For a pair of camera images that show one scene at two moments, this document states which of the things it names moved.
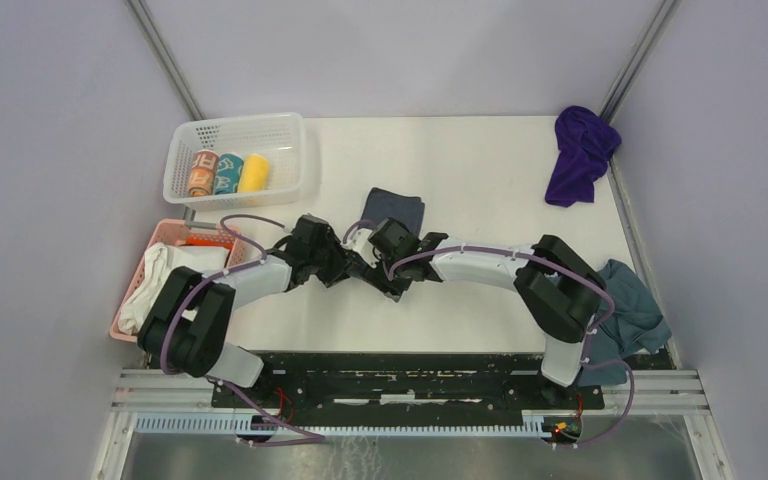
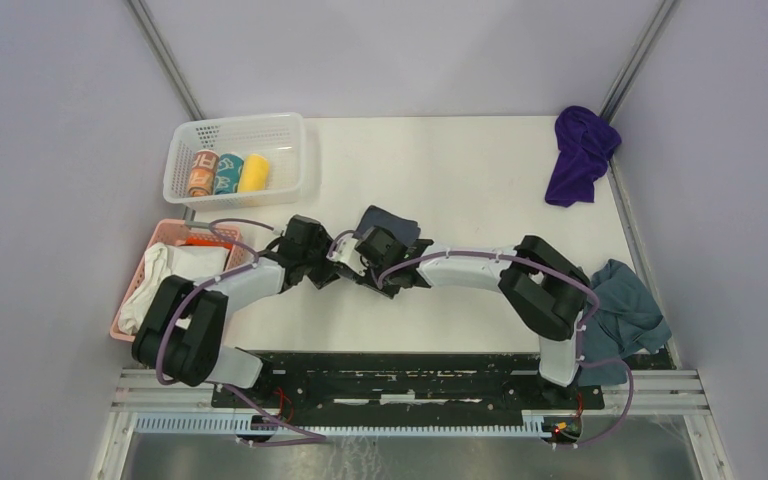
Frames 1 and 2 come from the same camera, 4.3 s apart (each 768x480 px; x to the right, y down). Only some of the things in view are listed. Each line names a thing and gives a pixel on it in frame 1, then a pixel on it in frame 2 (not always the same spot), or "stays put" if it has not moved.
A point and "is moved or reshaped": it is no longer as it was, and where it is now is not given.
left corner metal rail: [168, 59] stays put
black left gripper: [340, 260] stays put
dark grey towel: [380, 204] is moved or reshaped
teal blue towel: [634, 324] stays put
